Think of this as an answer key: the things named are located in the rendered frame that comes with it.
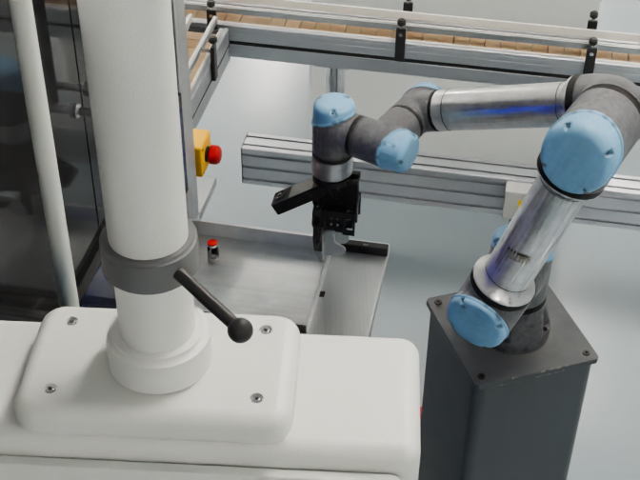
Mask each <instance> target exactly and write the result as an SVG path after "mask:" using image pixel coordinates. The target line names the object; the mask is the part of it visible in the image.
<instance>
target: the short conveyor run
mask: <svg viewBox="0 0 640 480"><path fill-rule="evenodd" d="M191 22H192V13H190V14H188V16H187V18H186V26H187V40H188V55H189V69H190V96H191V110H192V124H193V128H194V129H196V128H197V126H198V124H199V122H200V120H201V118H202V115H203V113H204V111H205V109H206V107H207V105H208V103H209V101H210V99H211V97H212V95H213V93H214V91H215V89H216V87H217V85H218V83H219V81H220V79H221V77H222V75H223V72H224V70H225V68H226V66H227V64H228V62H229V60H230V33H229V29H219V30H215V29H214V28H215V26H216V24H217V17H215V16H213V17H212V19H211V21H210V23H209V25H208V27H207V28H206V29H201V28H192V27H190V24H191Z"/></svg>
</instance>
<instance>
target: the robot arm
mask: <svg viewBox="0 0 640 480"><path fill-rule="evenodd" d="M311 124H312V149H311V150H312V152H311V172H312V178H309V179H307V180H305V181H302V182H300V183H298V184H295V185H293V186H291V187H288V188H286V189H284V190H280V191H278V192H276V193H275V194H274V197H273V200H272V203H271V206H272V208H273V209H274V210H275V212H276V213H277V214H278V215H279V214H281V213H284V212H286V211H289V210H292V209H295V208H297V207H300V206H302V205H304V204H307V203H308V202H311V201H312V204H313V205H314V206H313V210H312V219H311V224H312V226H313V236H312V241H313V248H314V252H315V254H316V255H317V257H318V259H319V260H320V262H322V263H323V261H324V258H325V256H329V255H342V254H344V253H345V252H346V248H345V247H344V246H342V245H341V244H346V243H348V242H349V235H350V236H354V230H355V223H357V219H358V214H360V209H361V192H360V191H359V181H360V178H361V171H356V170H352V163H353V157H354V158H357V159H359V160H362V161H365V162H368V163H371V164H373V165H375V166H378V167H379V168H380V169H383V170H392V171H396V172H400V173H401V172H405V171H407V170H409V169H410V167H411V166H412V163H413V161H415V159H416V156H417V153H418V150H419V138H420V137H421V136H422V135H423V134H424V133H425V132H432V131H452V130H505V129H532V128H550V129H549V131H548V132H547V134H546V136H545V139H544V142H543V144H542V147H541V151H540V153H539V155H538V157H537V160H536V168H537V171H538V173H539V174H538V175H537V177H536V179H535V180H534V182H533V184H532V185H531V187H530V190H529V191H528V193H527V195H526V196H525V198H524V200H523V201H522V203H521V205H520V206H519V208H518V210H517V212H516V213H515V214H514V216H513V217H512V219H511V221H510V223H509V224H508V225H505V226H502V227H500V228H498V229H497V230H496V231H495V232H494V233H493V235H492V238H491V240H490V252H489V254H488V255H485V256H483V257H481V258H480V259H478V261H477V262H476V263H475V265H474V267H473V268H472V270H471V272H470V274H469V276H468V278H467V279H466V281H465V283H464V284H463V286H462V287H461V289H460V290H459V291H458V292H457V293H456V294H455V295H453V296H452V298H451V300H450V303H449V305H448V309H447V315H448V318H449V321H450V323H451V326H452V327H453V329H454V330H455V331H456V332H457V333H458V334H459V335H460V336H461V337H462V338H464V339H465V340H467V341H468V342H470V343H472V344H473V345H475V346H478V347H486V348H490V349H492V350H496V351H499V352H503V353H507V354H524V353H529V352H532V351H535V350H538V349H539V348H541V347H542V346H543V345H544V344H545V343H546V342H547V340H548V338H549V335H550V316H549V312H548V308H547V304H546V297H547V291H548V285H549V280H550V270H551V264H552V260H553V259H554V254H553V251H554V248H555V247H556V245H557V243H558V242H559V240H560V239H561V237H562V236H563V234H564V233H565V231H566V230H567V228H568V226H569V225H570V223H571V221H572V220H573V218H574V217H575V215H576V214H577V212H578V211H579V210H580V208H581V207H582V205H583V204H584V202H585V201H589V200H593V199H595V198H597V197H598V196H599V195H600V194H601V193H602V192H603V190H604V189H605V187H606V186H607V184H608V183H609V181H610V180H611V178H612V177H613V176H614V174H615V173H616V172H617V171H618V169H619V167H620V165H621V164H622V162H623V161H624V159H625V158H626V156H627V155H628V154H629V152H630V150H631V149H632V148H633V146H634V145H635V144H636V142H637V141H638V139H639V138H640V89H639V88H638V87H637V86H636V85H635V84H634V83H633V82H631V80H629V79H627V78H625V77H622V76H619V75H615V74H609V73H587V74H574V75H572V76H571V77H570V78H569V79H568V81H566V82H550V83H535V84H520V85H505V86H489V87H474V88H459V89H443V90H441V89H440V88H439V87H438V86H437V85H433V84H432V83H431V82H421V83H418V84H417V85H415V86H414V87H413V88H410V89H409V90H407V91H406V92H405V93H404V94H403V96H402V97H401V98H400V99H399V100H398V101H397V102H396V103H395V104H394V105H393V106H392V107H391V108H390V109H388V110H387V111H386V112H385V113H384V114H383V115H382V116H381V117H380V118H379V119H378V120H375V119H372V118H369V117H367V116H363V115H361V114H358V113H356V108H355V104H354V101H353V100H352V99H351V98H350V97H349V96H348V95H346V94H344V93H339V92H331V93H326V94H323V95H321V96H320V97H318V98H317V99H316V100H315V101H314V103H313V110H312V119H311ZM345 225H346V226H345ZM349 229H352V230H349Z"/></svg>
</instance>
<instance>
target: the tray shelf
mask: <svg viewBox="0 0 640 480"><path fill-rule="evenodd" d="M260 229H267V228H260ZM267 230H274V229H267ZM282 231H289V230H282ZM290 232H296V233H304V232H297V231H290ZM304 234H311V235H313V234H312V233H304ZM350 240H357V241H365V242H372V243H380V244H388V245H389V252H388V256H379V255H371V254H364V253H356V252H349V251H346V252H345V253H344V254H342V255H332V256H331V257H330V261H329V265H328V268H327V272H326V275H325V278H324V282H323V285H322V289H321V291H325V295H324V297H319V298H318V301H317V304H316V308H315V311H314V315H313V317H312V320H311V324H310V330H309V333H308V334H318V335H339V336H360V337H370V335H371V330H372V326H373V321H374V317H375V313H376V309H377V305H378V300H379V296H380V292H381V288H382V284H383V279H384V275H385V270H386V266H387V263H388V258H389V254H390V244H389V243H381V242H373V241H366V240H358V239H350Z"/></svg>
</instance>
